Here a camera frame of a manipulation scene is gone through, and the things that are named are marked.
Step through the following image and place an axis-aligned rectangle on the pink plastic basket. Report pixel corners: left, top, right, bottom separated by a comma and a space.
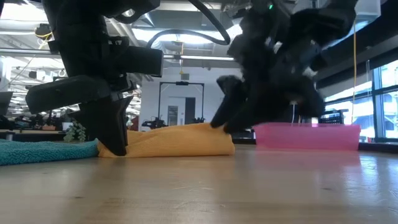
253, 122, 362, 152

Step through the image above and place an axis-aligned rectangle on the orange microfiber towel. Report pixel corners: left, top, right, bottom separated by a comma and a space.
97, 123, 236, 159

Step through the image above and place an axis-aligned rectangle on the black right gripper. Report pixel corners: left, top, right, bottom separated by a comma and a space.
210, 30, 327, 135

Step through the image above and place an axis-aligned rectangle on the dark door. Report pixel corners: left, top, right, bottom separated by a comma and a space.
185, 97, 196, 125

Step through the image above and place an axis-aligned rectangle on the black yellow ceiling cable reel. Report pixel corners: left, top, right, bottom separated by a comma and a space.
34, 23, 54, 49

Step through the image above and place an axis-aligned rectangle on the black gantry frame with camera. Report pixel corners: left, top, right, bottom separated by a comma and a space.
158, 81, 205, 125

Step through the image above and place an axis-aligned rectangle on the teal microfiber towel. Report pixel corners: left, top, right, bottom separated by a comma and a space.
0, 138, 100, 166

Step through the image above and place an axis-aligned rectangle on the yellow hanging cable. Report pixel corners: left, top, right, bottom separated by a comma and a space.
351, 18, 358, 125

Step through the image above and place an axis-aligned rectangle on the green artificial potted plant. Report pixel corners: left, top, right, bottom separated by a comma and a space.
63, 119, 88, 143

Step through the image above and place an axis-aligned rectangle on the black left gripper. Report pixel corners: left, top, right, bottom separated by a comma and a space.
25, 34, 164, 157

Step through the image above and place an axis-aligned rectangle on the black wire crate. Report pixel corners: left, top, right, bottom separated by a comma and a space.
323, 108, 349, 125

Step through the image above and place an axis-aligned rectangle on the large window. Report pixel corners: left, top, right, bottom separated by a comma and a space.
317, 58, 398, 142

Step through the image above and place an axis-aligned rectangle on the dark background monitor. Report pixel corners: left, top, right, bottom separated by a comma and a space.
0, 91, 14, 116

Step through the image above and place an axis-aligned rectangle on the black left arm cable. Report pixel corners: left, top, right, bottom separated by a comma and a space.
146, 0, 233, 47

